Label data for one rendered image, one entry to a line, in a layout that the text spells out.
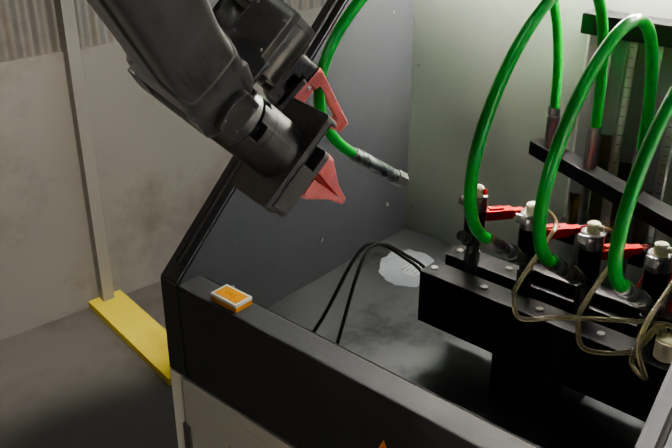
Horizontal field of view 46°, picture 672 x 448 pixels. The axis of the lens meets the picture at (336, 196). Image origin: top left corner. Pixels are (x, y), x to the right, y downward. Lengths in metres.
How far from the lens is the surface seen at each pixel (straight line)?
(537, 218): 0.83
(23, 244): 2.74
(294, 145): 0.71
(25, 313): 2.85
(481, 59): 1.33
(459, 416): 0.90
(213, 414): 1.21
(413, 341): 1.21
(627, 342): 1.00
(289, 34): 0.67
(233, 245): 1.18
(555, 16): 1.14
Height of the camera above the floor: 1.53
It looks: 25 degrees down
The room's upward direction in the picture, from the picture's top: straight up
